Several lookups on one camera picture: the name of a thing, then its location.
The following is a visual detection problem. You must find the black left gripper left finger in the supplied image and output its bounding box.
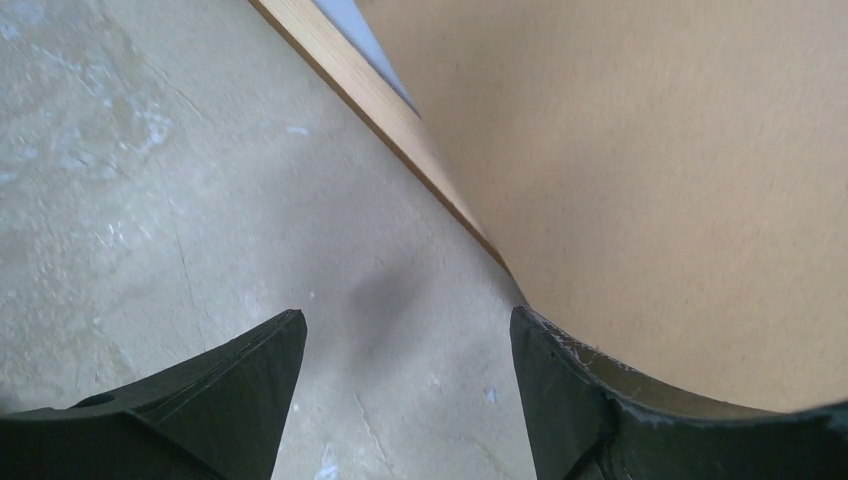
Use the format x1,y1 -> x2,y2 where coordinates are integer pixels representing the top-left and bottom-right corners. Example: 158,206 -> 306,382
1,310 -> 307,479

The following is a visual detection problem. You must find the orange wooden picture frame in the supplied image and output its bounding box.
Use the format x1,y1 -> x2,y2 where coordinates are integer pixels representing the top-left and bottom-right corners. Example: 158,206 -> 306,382
251,1 -> 504,265

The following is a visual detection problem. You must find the brown frame backing board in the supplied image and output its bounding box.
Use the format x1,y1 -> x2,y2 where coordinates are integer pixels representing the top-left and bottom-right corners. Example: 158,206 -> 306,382
360,1 -> 847,411

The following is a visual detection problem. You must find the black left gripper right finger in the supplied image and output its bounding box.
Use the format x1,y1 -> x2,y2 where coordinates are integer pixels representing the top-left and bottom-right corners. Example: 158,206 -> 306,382
510,306 -> 847,479

